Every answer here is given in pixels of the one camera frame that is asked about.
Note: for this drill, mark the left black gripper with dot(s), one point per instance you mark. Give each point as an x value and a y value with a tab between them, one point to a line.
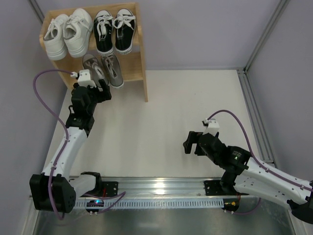
101	91

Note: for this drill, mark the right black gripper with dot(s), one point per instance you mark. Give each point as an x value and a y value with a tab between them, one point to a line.
194	143

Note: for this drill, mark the grey canvas sneaker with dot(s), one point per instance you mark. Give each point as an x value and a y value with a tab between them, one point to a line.
112	67
91	63

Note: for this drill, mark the white sneaker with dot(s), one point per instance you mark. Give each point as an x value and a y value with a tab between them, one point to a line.
55	46
77	31

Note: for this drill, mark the black canvas sneaker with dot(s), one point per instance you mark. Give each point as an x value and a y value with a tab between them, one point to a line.
102	28
125	27

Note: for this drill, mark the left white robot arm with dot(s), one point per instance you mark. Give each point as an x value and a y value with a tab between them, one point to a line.
52	190

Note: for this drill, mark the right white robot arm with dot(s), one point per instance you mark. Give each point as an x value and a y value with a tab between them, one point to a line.
245	175

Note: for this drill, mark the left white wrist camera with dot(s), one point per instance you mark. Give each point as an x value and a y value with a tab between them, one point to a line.
83	78

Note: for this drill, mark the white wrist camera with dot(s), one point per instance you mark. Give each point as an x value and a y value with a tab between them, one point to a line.
211	126
83	78

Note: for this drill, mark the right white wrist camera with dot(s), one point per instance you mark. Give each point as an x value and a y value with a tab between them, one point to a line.
211	126

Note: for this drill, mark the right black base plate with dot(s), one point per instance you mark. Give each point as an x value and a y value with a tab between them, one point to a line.
213	188

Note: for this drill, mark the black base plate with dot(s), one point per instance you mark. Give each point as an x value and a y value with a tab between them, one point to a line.
213	188
108	189

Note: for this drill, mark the right aluminium frame rail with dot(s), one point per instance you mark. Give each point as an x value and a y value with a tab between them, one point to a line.
265	151

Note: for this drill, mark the grey slotted cable duct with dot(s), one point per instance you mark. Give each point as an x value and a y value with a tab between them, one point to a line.
124	203

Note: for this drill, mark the aluminium mounting rail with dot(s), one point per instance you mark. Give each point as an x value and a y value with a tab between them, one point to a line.
162	186

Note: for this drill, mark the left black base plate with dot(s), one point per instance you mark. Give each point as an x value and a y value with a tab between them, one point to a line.
108	189

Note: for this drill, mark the left corner aluminium post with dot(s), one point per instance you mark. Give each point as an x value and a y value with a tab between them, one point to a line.
37	10

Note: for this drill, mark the corner aluminium post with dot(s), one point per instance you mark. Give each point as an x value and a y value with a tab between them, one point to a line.
37	10
276	15

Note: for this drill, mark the right corner aluminium post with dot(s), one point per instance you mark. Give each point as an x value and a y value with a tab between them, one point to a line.
276	15

